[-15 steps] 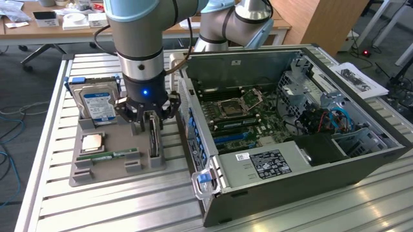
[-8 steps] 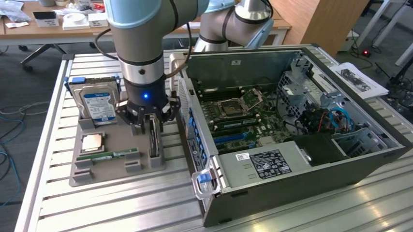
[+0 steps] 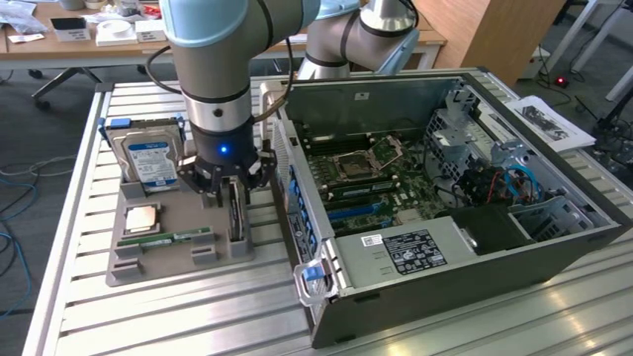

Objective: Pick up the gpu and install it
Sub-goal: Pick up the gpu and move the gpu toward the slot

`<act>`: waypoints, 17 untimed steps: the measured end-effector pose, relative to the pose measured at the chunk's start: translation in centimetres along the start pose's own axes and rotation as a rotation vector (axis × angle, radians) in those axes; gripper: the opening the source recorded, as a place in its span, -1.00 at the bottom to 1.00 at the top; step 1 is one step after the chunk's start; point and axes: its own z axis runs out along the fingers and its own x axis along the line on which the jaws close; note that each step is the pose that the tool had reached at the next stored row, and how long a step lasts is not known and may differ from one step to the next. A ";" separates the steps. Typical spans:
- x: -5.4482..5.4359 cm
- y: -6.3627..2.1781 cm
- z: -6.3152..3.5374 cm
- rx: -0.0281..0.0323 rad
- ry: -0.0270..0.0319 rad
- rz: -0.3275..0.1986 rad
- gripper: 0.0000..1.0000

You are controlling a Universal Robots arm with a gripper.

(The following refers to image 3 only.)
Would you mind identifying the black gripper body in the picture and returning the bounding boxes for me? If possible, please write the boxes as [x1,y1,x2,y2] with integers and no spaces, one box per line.
[191,120,261,179]

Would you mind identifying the Nvidia graphics card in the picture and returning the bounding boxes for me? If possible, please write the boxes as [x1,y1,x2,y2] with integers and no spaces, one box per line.
[224,176,248,243]

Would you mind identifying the hard disk in blue caddy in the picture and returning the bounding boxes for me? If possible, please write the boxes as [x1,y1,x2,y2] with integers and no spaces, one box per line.
[101,116,188,194]

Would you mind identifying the grey plastic parts rack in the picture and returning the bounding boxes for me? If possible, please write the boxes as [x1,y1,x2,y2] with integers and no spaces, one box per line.
[105,155,256,289]

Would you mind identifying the copper-topped CPU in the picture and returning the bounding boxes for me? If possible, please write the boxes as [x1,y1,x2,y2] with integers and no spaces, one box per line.
[123,205,160,235]

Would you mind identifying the CPU socket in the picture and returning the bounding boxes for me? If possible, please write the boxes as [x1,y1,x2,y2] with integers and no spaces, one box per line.
[333,151,381,182]

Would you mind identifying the green RAM stick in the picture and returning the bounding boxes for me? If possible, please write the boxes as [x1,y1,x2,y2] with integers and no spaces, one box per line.
[117,228,212,246]

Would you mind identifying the blue expansion slot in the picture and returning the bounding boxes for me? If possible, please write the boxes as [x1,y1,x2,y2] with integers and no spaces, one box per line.
[328,202,389,224]

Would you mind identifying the silver socket cover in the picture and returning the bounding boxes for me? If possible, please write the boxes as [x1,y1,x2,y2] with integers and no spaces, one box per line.
[370,135,405,168]

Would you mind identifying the green motherboard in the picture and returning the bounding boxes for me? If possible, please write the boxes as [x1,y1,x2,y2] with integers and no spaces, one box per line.
[291,122,452,238]

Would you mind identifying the grey power supply unit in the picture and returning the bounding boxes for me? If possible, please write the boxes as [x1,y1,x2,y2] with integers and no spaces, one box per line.
[336,217,478,290]

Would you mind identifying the plain white box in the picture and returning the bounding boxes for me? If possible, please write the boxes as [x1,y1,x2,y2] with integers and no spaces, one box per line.
[133,19,167,44]

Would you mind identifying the black chair base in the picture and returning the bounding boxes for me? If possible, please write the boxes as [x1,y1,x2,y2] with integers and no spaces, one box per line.
[29,66,105,111]

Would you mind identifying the flat white box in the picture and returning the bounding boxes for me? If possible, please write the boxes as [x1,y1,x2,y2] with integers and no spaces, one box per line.
[95,29,140,47]

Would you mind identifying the silver perforated drive cage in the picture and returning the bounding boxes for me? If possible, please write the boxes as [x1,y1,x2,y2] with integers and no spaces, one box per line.
[424,83,533,175]

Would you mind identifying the white tape roll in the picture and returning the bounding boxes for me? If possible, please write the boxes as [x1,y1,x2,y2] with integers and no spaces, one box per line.
[97,20,132,37]

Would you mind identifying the wooden desk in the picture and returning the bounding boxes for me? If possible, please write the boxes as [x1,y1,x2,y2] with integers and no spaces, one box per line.
[0,0,446,81]

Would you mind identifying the white box with black inside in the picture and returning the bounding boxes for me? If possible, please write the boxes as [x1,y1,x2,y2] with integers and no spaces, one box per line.
[48,17,93,42]

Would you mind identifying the black plastic shroud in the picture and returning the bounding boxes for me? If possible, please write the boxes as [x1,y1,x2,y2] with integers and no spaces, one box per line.
[446,205,536,257]

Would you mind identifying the open dark PC case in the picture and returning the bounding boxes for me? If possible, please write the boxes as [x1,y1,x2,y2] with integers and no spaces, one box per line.
[259,66,624,349]

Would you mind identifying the clear plastic bag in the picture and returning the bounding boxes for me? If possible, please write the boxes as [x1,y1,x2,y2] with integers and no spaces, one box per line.
[0,0,49,34]

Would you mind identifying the wooden cabinet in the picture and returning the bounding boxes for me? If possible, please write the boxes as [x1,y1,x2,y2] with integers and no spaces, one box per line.
[413,0,568,85]

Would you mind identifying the printed paper stack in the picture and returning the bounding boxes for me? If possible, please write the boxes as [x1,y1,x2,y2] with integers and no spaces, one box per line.
[508,95,597,154]

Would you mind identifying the silver disk bay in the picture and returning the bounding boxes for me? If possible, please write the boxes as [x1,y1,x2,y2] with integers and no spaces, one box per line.
[508,195,594,242]

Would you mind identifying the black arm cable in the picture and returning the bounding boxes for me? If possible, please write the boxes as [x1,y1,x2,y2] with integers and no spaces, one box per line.
[145,36,293,123]

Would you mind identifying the blue floor cable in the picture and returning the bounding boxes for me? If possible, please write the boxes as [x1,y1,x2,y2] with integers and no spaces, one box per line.
[0,174,40,317]

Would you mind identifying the red wire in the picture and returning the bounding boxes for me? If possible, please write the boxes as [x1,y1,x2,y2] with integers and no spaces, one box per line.
[486,170,501,203]

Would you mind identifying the blue wire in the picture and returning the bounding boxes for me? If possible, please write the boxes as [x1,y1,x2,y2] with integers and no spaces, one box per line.
[504,165,545,203]

